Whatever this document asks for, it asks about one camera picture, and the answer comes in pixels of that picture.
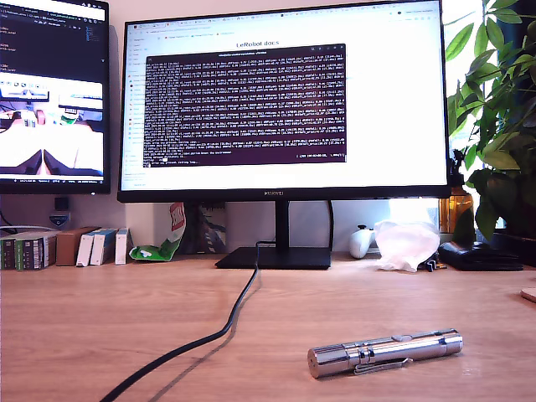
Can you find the black leather wallet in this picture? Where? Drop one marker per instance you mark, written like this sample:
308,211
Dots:
477,257

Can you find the blue shield badge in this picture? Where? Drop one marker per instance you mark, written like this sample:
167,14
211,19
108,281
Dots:
58,220

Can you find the dark rectangular plant pot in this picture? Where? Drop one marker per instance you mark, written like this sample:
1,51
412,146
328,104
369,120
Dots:
523,247

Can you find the metallic silver laser pointer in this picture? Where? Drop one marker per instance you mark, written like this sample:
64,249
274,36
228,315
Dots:
398,349

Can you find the green barcode box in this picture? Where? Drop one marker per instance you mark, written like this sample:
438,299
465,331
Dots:
7,253
29,251

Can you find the white and teal box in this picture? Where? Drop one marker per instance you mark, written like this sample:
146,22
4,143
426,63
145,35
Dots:
85,251
120,247
99,249

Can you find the cork coaster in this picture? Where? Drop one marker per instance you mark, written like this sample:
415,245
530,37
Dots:
529,294

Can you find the green leafy houseplant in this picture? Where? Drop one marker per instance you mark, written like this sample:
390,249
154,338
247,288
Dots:
502,125

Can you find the green snack bag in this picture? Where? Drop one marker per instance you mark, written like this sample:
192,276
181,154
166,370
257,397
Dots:
161,249

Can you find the white crumpled plastic bag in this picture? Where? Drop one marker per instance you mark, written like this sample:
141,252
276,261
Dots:
402,247

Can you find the black Huawei computer monitor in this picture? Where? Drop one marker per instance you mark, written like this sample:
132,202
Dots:
377,104

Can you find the white game controller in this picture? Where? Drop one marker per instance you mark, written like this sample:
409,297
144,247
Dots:
360,245

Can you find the brown cardboard box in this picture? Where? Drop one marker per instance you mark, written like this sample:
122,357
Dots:
67,249

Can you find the amber pump bottle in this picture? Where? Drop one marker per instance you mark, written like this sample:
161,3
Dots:
454,209

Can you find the black unbranded computer monitor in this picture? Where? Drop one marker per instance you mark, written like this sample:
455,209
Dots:
50,42

